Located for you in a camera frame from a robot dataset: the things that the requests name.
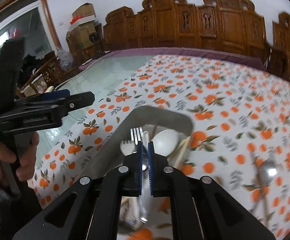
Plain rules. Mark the metal fork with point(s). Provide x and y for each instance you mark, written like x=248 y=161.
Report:
x=136 y=134

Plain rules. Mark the white plastic fork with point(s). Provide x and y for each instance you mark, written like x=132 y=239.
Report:
x=128 y=147

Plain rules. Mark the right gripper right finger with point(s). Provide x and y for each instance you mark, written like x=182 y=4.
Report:
x=166 y=181

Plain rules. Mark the plastic bag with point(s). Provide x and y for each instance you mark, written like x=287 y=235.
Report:
x=66 y=59

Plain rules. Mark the carved wooden armchair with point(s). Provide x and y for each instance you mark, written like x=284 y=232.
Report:
x=279 y=52

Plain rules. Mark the orange print tablecloth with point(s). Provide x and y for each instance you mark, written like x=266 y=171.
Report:
x=235 y=110

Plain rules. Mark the carved wooden bench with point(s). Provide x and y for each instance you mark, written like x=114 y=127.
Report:
x=230 y=26

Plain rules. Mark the purple bench cushion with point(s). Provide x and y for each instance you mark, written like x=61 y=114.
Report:
x=194 y=52

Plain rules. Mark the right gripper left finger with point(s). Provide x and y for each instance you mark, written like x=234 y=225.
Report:
x=107 y=192

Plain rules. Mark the wooden chopstick in tray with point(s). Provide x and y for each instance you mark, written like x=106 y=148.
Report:
x=180 y=152

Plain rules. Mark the large white plastic ladle spoon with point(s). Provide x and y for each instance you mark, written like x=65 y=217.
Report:
x=165 y=142

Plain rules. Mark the person's left hand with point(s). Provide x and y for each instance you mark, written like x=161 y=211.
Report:
x=27 y=160

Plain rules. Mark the metal tray container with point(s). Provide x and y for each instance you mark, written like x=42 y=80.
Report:
x=151 y=119

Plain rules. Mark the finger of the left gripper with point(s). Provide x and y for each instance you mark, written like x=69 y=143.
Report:
x=54 y=95
x=77 y=101

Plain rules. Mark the large metal spoon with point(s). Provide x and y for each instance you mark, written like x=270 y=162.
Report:
x=269 y=171

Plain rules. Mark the cardboard boxes stack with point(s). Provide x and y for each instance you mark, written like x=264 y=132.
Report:
x=83 y=36

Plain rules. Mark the small metal spoon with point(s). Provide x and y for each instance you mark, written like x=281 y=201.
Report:
x=143 y=203

